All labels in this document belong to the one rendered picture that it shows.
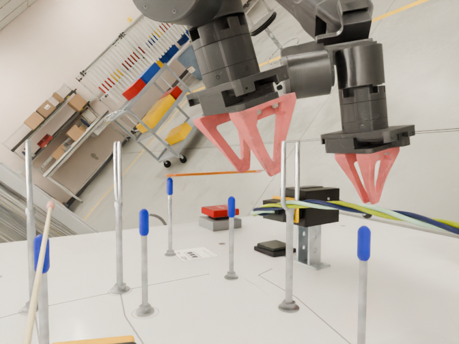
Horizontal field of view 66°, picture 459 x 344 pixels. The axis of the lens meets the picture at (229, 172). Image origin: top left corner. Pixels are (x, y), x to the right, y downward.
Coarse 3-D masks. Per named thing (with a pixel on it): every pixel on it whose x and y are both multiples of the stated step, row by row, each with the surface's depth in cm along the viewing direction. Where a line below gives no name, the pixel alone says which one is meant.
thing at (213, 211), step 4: (204, 208) 61; (208, 208) 60; (212, 208) 60; (216, 208) 60; (220, 208) 60; (224, 208) 60; (236, 208) 60; (204, 212) 61; (208, 212) 60; (212, 212) 58; (216, 212) 58; (220, 212) 58; (224, 212) 59; (236, 212) 60; (208, 216) 62; (212, 216) 58; (216, 216) 58; (220, 216) 59; (224, 216) 60; (228, 216) 60
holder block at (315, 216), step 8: (280, 192) 41; (288, 192) 40; (304, 192) 38; (312, 192) 38; (320, 192) 39; (328, 192) 40; (336, 192) 41; (320, 200) 39; (328, 200) 40; (336, 200) 41; (304, 208) 38; (312, 208) 38; (304, 216) 38; (312, 216) 39; (320, 216) 39; (328, 216) 40; (336, 216) 41; (296, 224) 39; (304, 224) 38; (312, 224) 39; (320, 224) 39
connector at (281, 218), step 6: (264, 204) 38; (276, 210) 37; (282, 210) 36; (300, 210) 38; (264, 216) 39; (270, 216) 38; (276, 216) 37; (282, 216) 37; (300, 216) 38; (282, 222) 37
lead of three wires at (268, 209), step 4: (268, 204) 30; (272, 204) 30; (276, 204) 30; (280, 204) 29; (288, 204) 29; (292, 204) 29; (256, 208) 32; (260, 208) 31; (264, 208) 31; (268, 208) 30; (272, 208) 30; (276, 208) 30; (280, 208) 30; (252, 212) 33; (256, 212) 32; (260, 212) 32; (264, 212) 36; (268, 212) 37; (272, 212) 37
